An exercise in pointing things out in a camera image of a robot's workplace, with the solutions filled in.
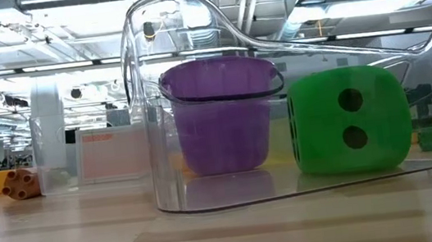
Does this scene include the white building column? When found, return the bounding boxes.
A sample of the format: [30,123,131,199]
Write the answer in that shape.
[26,75,72,172]

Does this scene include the large clear plastic bin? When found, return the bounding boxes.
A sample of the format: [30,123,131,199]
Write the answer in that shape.
[113,0,432,222]

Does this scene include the green foam die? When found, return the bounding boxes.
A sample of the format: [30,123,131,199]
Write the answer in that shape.
[283,59,418,181]

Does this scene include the green toy block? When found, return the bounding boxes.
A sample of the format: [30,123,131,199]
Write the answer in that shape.
[416,125,432,153]

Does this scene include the small clear plastic box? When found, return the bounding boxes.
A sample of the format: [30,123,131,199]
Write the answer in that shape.
[28,102,155,198]

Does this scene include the yellow translucent tray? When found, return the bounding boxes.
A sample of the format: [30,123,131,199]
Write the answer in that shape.
[259,115,301,170]

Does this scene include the purple plastic bucket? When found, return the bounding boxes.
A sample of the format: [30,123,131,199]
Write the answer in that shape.
[156,48,296,182]

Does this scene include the black ceiling device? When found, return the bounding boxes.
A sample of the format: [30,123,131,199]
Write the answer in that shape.
[140,20,157,41]

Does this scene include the orange-brown toy block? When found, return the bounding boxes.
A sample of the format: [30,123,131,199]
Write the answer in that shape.
[0,166,43,203]

